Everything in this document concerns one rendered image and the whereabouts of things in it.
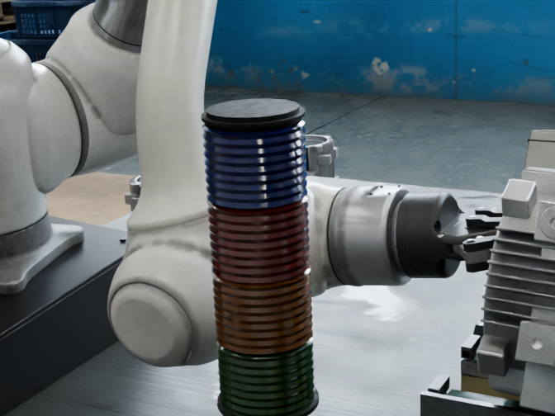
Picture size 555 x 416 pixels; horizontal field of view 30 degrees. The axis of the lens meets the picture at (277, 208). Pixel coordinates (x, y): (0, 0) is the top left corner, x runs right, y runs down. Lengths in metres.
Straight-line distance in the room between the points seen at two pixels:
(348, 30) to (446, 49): 0.69
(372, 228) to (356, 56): 6.15
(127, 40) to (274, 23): 5.99
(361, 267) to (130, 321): 0.22
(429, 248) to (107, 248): 0.58
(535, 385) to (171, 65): 0.37
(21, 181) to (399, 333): 0.50
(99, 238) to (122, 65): 0.24
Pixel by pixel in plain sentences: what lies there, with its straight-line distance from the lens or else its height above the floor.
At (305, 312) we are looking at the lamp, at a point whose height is 1.10.
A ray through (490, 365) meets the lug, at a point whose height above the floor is 0.98.
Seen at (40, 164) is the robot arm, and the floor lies 1.04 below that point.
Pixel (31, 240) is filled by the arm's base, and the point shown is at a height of 0.94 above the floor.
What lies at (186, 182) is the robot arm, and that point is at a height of 1.13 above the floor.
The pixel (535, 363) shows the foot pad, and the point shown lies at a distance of 0.79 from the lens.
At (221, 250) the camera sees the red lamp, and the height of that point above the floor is 1.14.
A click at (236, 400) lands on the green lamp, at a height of 1.04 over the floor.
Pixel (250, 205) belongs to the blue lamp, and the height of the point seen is 1.17.
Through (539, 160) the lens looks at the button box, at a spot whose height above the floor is 1.06.
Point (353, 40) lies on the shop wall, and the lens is 7.01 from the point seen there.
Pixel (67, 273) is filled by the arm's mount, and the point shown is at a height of 0.90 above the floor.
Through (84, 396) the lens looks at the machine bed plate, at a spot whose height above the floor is 0.80.
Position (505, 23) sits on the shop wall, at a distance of 6.64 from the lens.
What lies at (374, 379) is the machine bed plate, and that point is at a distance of 1.20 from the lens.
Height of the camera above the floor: 1.34
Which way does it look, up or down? 17 degrees down
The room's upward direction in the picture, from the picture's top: 3 degrees counter-clockwise
